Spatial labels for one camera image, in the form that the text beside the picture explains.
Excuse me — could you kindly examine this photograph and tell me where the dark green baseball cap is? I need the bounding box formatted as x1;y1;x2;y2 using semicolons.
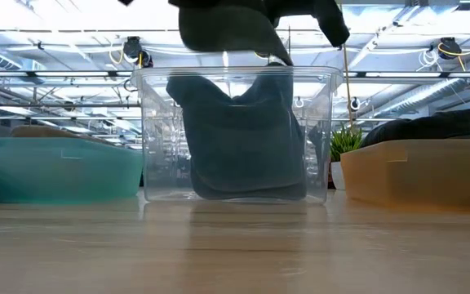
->
177;0;351;67
165;60;308;201

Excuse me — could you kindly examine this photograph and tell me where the clear plastic bin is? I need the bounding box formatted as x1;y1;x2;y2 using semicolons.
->
131;65;344;205

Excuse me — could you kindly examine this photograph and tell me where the small green potted plant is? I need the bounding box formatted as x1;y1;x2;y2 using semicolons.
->
328;124;365;191

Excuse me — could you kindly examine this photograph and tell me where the teal plastic bin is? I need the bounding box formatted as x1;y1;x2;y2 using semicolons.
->
0;136;144;205

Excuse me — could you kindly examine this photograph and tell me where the orange plastic bin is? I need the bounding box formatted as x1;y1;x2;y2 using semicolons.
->
339;137;470;213

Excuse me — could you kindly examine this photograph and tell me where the black ceiling cable reel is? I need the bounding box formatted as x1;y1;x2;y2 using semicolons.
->
122;35;154;69
437;37;463;61

